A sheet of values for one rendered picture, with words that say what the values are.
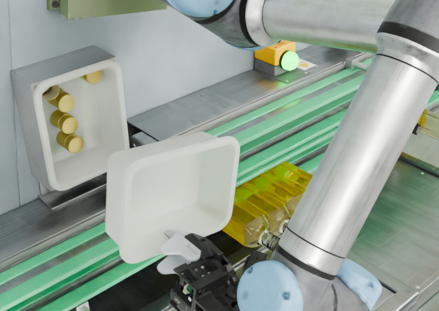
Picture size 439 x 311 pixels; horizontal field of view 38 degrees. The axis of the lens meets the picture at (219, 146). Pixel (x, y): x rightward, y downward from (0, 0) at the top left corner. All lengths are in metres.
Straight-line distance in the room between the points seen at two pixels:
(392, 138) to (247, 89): 0.78
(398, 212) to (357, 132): 0.93
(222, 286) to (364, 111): 0.37
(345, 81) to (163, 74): 0.45
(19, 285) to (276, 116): 0.62
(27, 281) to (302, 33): 0.62
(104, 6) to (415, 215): 0.91
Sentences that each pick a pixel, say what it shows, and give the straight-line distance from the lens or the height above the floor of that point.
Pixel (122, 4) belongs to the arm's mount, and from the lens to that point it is 1.17.
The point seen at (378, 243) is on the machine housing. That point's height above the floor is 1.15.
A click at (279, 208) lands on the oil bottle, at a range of 1.29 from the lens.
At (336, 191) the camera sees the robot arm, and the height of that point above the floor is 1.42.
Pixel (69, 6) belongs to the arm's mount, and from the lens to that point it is 1.12.
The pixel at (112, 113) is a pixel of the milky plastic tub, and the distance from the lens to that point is 1.25.
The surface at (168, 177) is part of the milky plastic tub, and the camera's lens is 1.06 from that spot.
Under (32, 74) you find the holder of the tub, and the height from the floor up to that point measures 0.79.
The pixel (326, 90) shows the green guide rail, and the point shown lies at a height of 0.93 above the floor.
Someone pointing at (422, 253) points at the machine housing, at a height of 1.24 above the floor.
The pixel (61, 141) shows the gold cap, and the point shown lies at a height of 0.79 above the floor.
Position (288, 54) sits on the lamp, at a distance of 1.50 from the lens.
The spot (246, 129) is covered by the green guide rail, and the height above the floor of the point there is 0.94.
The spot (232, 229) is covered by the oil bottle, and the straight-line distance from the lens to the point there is 1.27.
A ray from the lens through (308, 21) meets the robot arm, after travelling 0.96.
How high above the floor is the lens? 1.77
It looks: 40 degrees down
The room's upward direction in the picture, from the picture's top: 120 degrees clockwise
